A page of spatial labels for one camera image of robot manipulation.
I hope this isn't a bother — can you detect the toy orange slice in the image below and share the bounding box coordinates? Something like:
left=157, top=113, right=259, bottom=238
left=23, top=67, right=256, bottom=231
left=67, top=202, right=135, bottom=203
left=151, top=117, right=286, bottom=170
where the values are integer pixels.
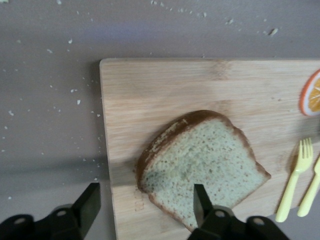
left=299, top=69, right=320, bottom=117

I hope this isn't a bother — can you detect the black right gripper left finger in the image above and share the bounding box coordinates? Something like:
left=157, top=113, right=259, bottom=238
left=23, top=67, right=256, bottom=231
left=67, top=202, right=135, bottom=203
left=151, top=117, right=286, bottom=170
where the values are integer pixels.
left=0, top=182, right=101, bottom=240

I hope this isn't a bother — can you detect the yellow plastic fork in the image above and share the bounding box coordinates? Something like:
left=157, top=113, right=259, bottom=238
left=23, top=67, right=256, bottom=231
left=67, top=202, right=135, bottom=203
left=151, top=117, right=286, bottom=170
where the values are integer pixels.
left=274, top=137, right=314, bottom=223

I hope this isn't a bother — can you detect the yellow plastic knife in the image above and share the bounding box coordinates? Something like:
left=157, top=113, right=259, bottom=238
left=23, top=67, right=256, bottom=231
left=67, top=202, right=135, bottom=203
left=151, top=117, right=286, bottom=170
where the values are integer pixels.
left=296, top=156, right=320, bottom=218

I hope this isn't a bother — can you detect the wooden cutting board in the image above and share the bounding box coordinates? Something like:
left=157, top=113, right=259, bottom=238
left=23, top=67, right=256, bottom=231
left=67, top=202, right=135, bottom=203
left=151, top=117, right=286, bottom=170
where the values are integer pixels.
left=99, top=57, right=320, bottom=240

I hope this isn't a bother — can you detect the brown-crust bread slice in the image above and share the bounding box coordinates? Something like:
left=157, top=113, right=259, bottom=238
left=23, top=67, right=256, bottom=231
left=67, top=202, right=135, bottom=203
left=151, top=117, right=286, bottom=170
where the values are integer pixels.
left=136, top=109, right=272, bottom=232

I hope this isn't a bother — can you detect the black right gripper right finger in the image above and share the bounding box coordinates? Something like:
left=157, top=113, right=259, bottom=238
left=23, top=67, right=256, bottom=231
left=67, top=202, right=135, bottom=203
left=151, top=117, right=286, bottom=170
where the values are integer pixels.
left=187, top=183, right=292, bottom=240

